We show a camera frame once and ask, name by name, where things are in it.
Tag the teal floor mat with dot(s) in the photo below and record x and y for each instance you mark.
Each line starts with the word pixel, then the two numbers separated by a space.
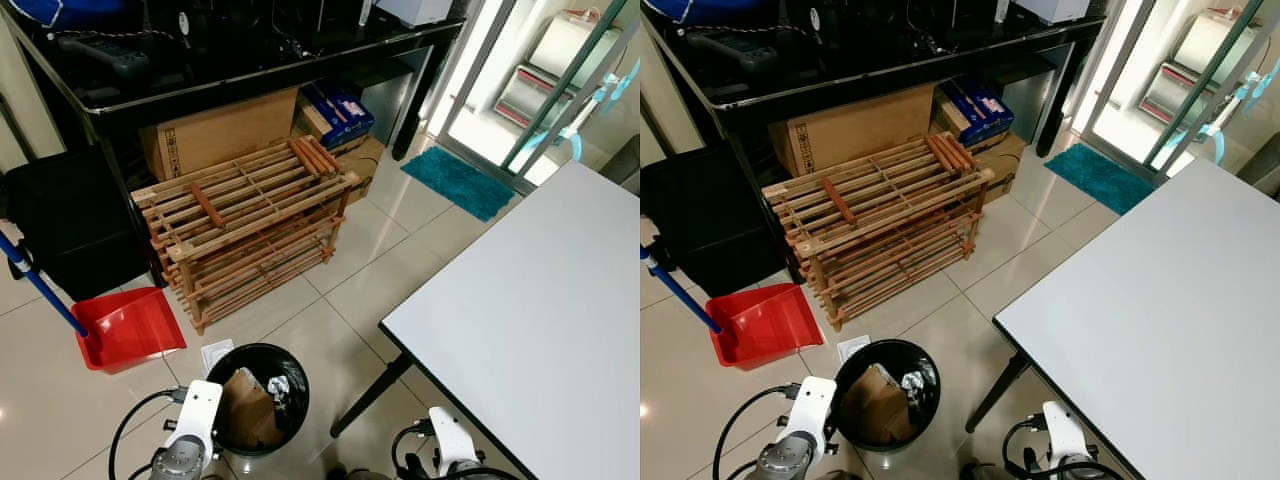
pixel 458 182
pixel 1098 176

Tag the white box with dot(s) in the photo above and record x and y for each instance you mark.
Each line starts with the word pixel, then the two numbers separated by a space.
pixel 1052 8
pixel 415 10

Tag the white table with black legs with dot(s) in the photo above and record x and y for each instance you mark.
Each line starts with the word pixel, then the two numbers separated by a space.
pixel 540 330
pixel 1160 320

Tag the blue fabric bag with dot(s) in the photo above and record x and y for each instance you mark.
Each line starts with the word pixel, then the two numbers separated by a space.
pixel 710 8
pixel 75 10

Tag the black fabric bag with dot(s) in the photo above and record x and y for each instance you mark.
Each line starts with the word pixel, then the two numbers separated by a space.
pixel 75 225
pixel 705 220

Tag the red plastic dustpan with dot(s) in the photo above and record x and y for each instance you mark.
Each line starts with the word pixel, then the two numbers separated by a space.
pixel 130 330
pixel 765 325

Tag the large brown cardboard box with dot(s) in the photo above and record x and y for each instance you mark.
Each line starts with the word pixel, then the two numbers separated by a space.
pixel 225 132
pixel 855 128

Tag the black power strip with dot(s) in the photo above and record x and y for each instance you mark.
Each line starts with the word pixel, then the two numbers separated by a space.
pixel 735 50
pixel 100 55

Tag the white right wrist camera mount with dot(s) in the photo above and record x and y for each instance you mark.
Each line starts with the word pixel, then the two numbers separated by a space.
pixel 1065 435
pixel 452 440

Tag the brown cardboard piece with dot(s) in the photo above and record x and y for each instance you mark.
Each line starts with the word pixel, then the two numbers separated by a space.
pixel 872 410
pixel 245 410

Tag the white floor socket plate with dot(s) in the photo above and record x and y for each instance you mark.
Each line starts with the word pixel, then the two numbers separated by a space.
pixel 214 354
pixel 850 346

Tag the green sliding door frame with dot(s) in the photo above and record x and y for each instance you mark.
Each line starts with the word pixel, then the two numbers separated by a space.
pixel 1205 90
pixel 560 95

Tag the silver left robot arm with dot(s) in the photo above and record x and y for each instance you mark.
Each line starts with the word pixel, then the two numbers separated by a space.
pixel 178 465
pixel 785 462

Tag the crumpled silver foil wrapper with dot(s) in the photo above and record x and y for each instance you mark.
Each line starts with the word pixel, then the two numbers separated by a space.
pixel 914 384
pixel 278 388

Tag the white washing appliance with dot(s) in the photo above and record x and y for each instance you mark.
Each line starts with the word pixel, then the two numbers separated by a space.
pixel 1195 65
pixel 550 70

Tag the wooden slatted shoe rack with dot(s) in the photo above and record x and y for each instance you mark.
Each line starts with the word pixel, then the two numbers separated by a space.
pixel 240 205
pixel 875 200

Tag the blue printed box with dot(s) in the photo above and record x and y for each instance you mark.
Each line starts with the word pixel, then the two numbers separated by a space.
pixel 978 112
pixel 340 115

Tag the small brown cardboard box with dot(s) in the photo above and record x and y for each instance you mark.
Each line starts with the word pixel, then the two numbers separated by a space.
pixel 362 160
pixel 1003 158

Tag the black glossy desk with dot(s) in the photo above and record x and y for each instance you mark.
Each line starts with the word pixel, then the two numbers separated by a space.
pixel 880 58
pixel 250 62

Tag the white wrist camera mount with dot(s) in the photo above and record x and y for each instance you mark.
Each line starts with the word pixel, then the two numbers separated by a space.
pixel 815 410
pixel 452 440
pixel 1065 435
pixel 198 415

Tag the black round rubbish bin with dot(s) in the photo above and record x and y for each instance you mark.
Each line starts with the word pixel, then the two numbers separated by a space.
pixel 290 425
pixel 925 420

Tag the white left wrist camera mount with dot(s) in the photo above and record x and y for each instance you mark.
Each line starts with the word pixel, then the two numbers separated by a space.
pixel 815 410
pixel 198 415

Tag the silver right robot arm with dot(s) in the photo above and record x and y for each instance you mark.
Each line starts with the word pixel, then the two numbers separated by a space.
pixel 1075 474
pixel 462 472

